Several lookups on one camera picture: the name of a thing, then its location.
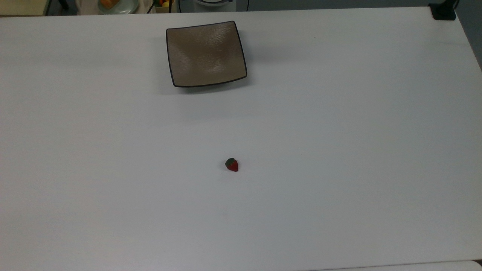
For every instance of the red strawberry with green top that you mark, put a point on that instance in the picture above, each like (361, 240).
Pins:
(232, 165)

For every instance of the square brown ceramic plate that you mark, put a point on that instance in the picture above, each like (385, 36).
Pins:
(206, 54)

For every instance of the green plate with orange food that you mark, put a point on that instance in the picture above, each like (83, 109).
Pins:
(120, 6)

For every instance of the box of colourful fruit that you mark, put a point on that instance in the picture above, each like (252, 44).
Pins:
(165, 5)

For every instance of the black table clamp mount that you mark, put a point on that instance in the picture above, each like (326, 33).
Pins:
(443, 11)

